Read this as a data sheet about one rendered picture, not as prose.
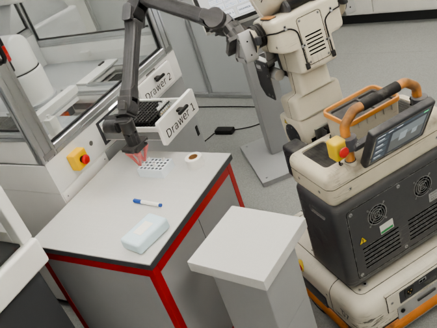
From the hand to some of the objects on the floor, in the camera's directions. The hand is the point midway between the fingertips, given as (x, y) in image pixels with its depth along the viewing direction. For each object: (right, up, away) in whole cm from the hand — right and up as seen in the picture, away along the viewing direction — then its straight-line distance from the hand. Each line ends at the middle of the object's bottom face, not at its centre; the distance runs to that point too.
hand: (142, 161), depth 217 cm
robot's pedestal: (+61, -86, -10) cm, 106 cm away
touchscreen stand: (+73, +5, +125) cm, 145 cm away
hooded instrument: (-95, -150, -26) cm, 180 cm away
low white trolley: (+19, -75, +30) cm, 83 cm away
